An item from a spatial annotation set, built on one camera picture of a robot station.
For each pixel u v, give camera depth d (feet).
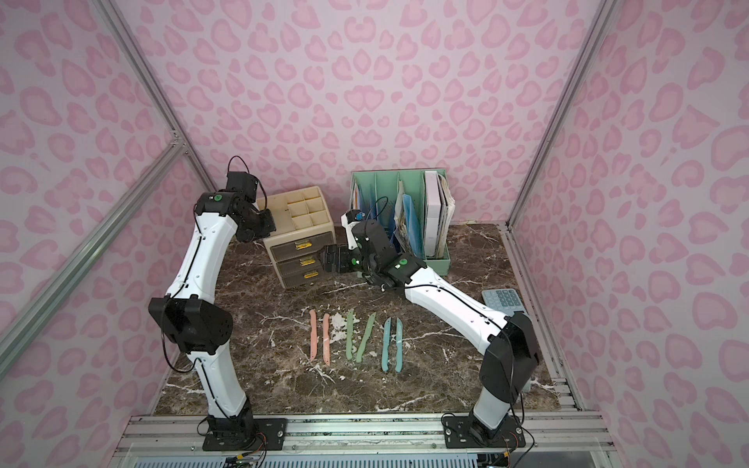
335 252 2.18
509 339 1.38
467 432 2.26
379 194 3.19
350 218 2.18
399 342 2.89
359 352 2.83
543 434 2.41
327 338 2.95
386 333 2.96
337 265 2.16
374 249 1.86
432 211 3.03
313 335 2.96
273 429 2.42
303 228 2.82
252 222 2.36
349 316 3.12
